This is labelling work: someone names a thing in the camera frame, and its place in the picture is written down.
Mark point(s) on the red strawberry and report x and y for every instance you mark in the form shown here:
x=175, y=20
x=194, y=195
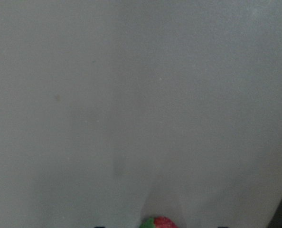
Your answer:
x=158, y=222

